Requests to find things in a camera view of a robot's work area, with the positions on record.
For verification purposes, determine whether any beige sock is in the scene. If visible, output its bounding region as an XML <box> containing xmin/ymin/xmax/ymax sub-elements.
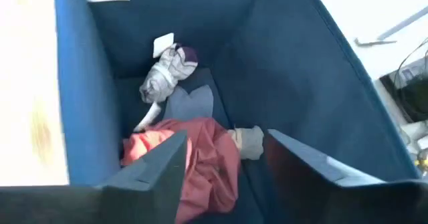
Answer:
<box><xmin>227</xmin><ymin>125</ymin><xmax>265</xmax><ymax>160</ymax></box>

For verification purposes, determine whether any navy white striped fabric basket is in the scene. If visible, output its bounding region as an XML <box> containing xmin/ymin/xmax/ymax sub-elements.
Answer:
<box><xmin>53</xmin><ymin>0</ymin><xmax>422</xmax><ymax>224</ymax></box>

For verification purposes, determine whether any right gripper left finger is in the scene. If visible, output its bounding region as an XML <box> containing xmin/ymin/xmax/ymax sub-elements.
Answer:
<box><xmin>0</xmin><ymin>130</ymin><xmax>188</xmax><ymax>224</ymax></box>

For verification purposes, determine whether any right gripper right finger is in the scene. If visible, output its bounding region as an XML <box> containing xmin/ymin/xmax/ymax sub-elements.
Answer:
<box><xmin>263</xmin><ymin>129</ymin><xmax>428</xmax><ymax>224</ymax></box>

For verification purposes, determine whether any red garment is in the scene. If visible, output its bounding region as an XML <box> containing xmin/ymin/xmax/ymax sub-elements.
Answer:
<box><xmin>120</xmin><ymin>116</ymin><xmax>241</xmax><ymax>224</ymax></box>

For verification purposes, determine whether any black box with cables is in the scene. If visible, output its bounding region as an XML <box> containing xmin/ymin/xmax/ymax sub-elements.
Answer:
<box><xmin>379</xmin><ymin>56</ymin><xmax>428</xmax><ymax>124</ymax></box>

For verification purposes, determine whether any flat grey cloth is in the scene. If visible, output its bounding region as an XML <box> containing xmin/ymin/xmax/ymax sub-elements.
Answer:
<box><xmin>163</xmin><ymin>84</ymin><xmax>215</xmax><ymax>121</ymax></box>

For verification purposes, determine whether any white fabric tag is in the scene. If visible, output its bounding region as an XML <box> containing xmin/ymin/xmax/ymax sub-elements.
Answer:
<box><xmin>152</xmin><ymin>32</ymin><xmax>175</xmax><ymax>59</ymax></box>

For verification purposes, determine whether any grey white sock bundle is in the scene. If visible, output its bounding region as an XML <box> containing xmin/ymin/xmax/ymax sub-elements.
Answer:
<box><xmin>132</xmin><ymin>43</ymin><xmax>199</xmax><ymax>133</ymax></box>

